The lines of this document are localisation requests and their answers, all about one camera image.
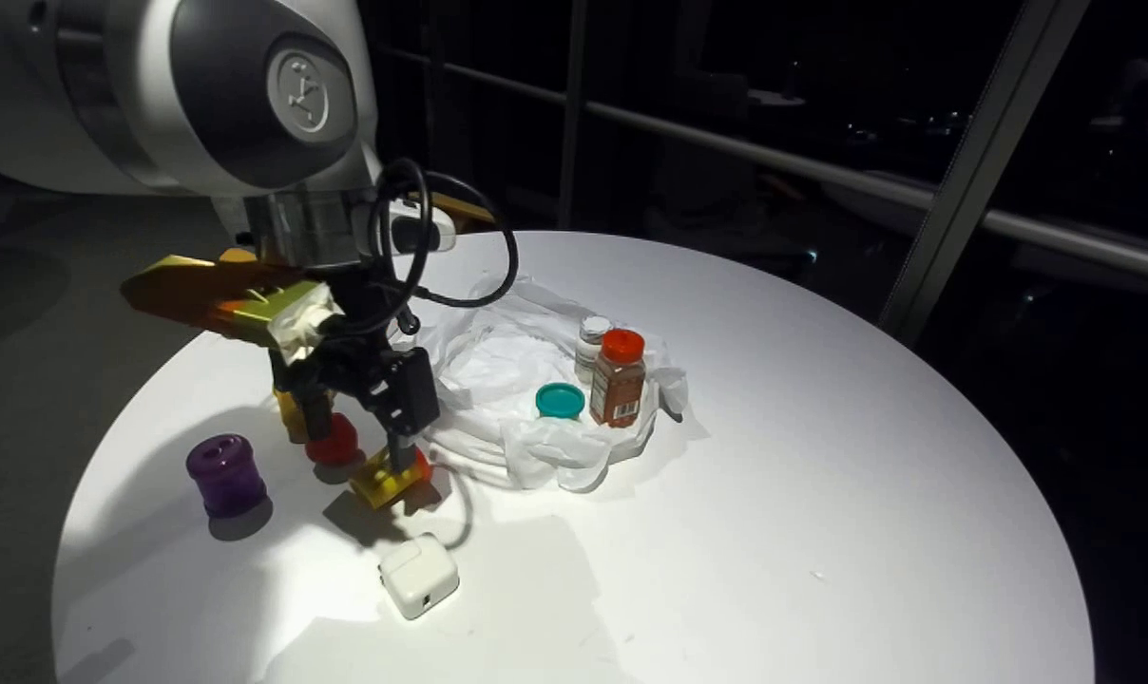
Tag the white plastic bag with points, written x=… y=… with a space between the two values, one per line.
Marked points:
x=559 y=451

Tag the slanted grey window post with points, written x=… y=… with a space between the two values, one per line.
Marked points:
x=979 y=163

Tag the small yellow tub orange lid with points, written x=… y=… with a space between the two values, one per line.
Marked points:
x=396 y=481

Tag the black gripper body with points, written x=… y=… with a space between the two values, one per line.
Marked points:
x=358 y=324

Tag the purple tub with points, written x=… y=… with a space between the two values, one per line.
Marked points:
x=229 y=481

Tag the grey horizontal railing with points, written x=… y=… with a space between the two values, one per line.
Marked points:
x=787 y=163

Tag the tan wooden armrest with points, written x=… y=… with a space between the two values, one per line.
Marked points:
x=473 y=213

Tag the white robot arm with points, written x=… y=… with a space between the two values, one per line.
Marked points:
x=159 y=89

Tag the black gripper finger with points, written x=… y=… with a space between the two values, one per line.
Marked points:
x=349 y=394
x=410 y=401

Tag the white charger cube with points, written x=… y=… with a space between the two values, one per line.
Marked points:
x=421 y=574

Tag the spice jar with red lid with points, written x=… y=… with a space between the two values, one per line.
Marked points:
x=618 y=380

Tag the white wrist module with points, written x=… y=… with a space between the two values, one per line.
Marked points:
x=425 y=228

